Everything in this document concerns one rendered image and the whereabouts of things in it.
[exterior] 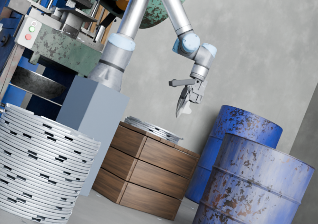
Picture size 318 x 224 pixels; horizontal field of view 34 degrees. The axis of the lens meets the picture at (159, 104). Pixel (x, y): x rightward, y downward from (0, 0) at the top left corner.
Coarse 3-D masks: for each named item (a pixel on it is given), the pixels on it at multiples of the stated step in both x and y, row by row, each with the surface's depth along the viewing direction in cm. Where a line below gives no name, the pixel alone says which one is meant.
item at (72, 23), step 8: (64, 8) 268; (72, 8) 259; (64, 16) 270; (72, 16) 269; (80, 16) 266; (88, 16) 261; (64, 24) 267; (72, 24) 269; (80, 24) 272; (64, 32) 268; (72, 32) 270
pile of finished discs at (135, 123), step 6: (126, 120) 254; (132, 120) 251; (138, 126) 247; (144, 126) 246; (150, 126) 246; (150, 132) 246; (156, 132) 246; (162, 132) 247; (168, 138) 249; (174, 138) 252
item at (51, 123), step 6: (12, 108) 139; (18, 108) 155; (24, 114) 136; (30, 114) 135; (36, 120) 135; (42, 120) 134; (48, 120) 149; (54, 126) 135; (60, 126) 144; (66, 126) 163; (66, 132) 136; (72, 132) 147; (78, 132) 162; (84, 138) 139; (90, 138) 159
